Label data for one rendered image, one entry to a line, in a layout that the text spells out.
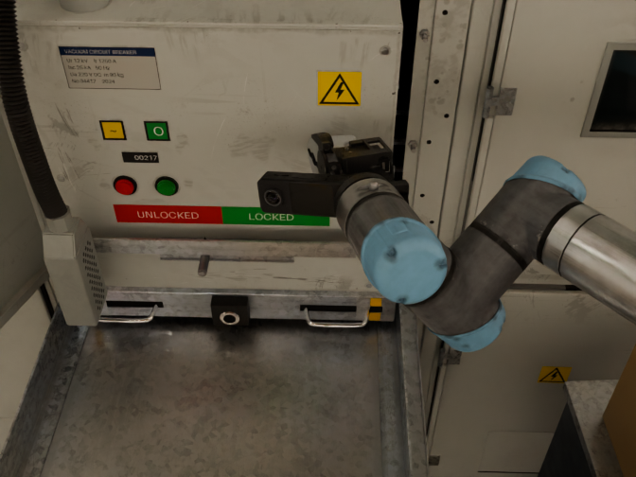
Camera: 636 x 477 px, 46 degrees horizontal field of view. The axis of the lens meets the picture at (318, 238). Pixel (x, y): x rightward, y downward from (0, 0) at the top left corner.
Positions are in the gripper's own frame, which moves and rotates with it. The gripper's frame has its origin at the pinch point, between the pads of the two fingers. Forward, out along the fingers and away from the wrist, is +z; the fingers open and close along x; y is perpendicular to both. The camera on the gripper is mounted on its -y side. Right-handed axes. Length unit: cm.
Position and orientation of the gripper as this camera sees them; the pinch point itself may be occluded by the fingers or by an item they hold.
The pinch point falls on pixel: (309, 147)
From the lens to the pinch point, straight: 101.5
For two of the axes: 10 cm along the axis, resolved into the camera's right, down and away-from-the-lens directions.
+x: -0.6, -8.8, -4.8
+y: 9.7, -1.6, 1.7
